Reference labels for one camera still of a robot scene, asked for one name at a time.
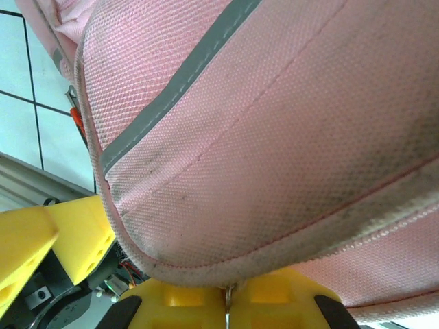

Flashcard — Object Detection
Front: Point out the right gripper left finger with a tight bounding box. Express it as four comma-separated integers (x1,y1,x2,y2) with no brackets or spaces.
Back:
101,277,229,329

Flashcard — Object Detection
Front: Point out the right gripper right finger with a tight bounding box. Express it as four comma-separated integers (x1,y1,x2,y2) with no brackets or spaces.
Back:
228,267,361,329

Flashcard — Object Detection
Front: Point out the aluminium mounting rail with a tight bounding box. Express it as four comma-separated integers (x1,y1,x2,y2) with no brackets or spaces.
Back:
0,150,100,215

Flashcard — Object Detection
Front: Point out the pink backpack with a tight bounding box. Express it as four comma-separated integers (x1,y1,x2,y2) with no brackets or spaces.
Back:
13,0,439,323

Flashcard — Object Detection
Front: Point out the orange and black utility knife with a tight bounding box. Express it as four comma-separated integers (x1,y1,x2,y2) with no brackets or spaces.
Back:
66,84,87,140

